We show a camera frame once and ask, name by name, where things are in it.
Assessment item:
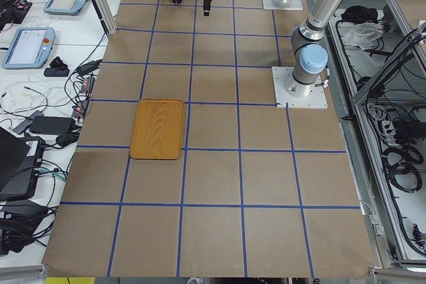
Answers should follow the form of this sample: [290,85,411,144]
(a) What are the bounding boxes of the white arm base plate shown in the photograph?
[262,0,303,11]
[272,67,328,109]

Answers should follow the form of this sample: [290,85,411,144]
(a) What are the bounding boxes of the black laptop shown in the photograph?
[1,128,45,202]

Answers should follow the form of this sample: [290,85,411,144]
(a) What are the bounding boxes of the black power brick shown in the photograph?
[29,116,75,135]

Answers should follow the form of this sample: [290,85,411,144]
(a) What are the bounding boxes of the wooden tray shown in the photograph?
[129,98,184,160]

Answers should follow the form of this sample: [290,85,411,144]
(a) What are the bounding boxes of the black handheld device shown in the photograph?
[43,56,70,78]

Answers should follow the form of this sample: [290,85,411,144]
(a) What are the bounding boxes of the white crumpled cloth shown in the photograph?
[342,23,384,51]

